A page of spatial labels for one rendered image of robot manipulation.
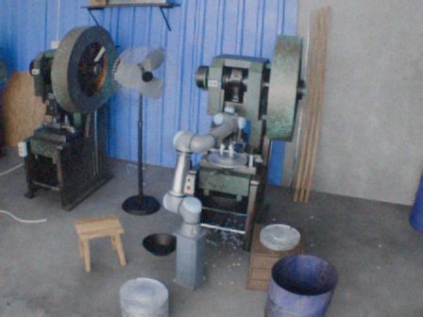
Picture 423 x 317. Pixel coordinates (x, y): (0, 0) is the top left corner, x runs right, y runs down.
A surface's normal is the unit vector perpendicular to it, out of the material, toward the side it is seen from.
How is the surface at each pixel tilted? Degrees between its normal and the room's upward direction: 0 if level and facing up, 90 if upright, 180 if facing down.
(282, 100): 92
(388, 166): 90
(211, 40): 90
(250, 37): 90
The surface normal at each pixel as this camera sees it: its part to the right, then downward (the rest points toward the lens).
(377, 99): -0.26, 0.34
